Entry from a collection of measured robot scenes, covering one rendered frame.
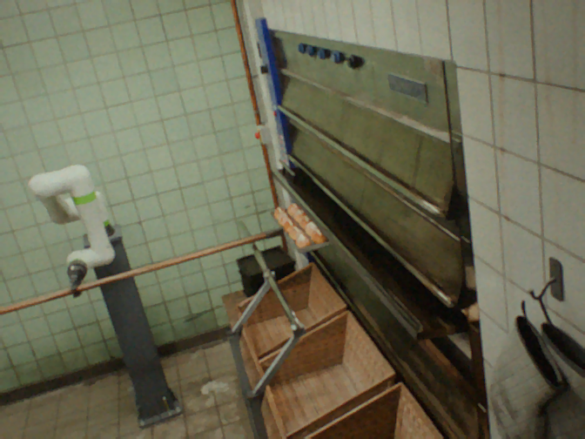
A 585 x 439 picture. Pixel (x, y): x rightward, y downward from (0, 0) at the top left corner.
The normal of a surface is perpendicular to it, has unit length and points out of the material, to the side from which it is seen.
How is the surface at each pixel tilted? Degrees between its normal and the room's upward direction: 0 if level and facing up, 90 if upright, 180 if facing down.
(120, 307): 90
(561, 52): 90
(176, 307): 90
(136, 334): 90
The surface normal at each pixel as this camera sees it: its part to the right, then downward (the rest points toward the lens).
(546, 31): -0.95, 0.26
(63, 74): 0.25, 0.31
